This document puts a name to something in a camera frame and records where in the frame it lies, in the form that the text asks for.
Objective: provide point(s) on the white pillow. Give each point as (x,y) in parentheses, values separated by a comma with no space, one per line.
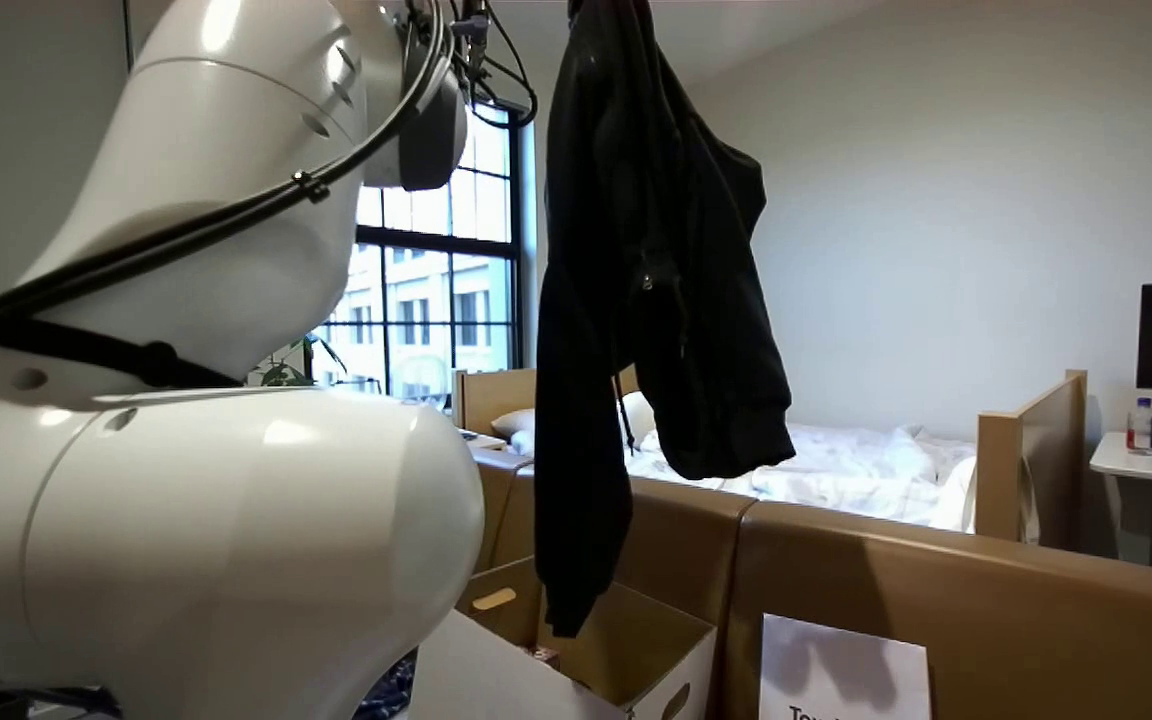
(512,424)

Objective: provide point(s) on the white desk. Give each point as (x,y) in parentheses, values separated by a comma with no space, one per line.
(1139,505)

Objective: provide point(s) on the wooden bed footboard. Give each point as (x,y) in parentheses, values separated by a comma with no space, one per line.
(1037,466)

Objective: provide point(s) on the black framed window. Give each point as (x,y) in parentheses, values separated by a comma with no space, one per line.
(428,305)

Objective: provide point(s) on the blue patterned cloth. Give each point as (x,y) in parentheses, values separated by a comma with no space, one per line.
(393,685)

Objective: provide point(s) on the white paper sheet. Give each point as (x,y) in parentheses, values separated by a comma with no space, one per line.
(842,674)

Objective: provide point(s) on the white cardboard storage box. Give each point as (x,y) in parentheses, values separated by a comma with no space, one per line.
(643,652)

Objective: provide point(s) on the bed with white bedding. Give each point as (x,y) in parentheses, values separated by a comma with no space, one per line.
(869,474)

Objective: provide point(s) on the wooden bed headboard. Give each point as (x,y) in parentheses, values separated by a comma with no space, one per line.
(491,390)

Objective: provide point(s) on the round white cushion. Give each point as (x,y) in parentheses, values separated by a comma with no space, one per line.
(643,420)

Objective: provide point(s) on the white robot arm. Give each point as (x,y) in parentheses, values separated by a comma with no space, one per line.
(200,562)

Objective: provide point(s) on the black hoodie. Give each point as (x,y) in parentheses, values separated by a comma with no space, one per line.
(659,267)

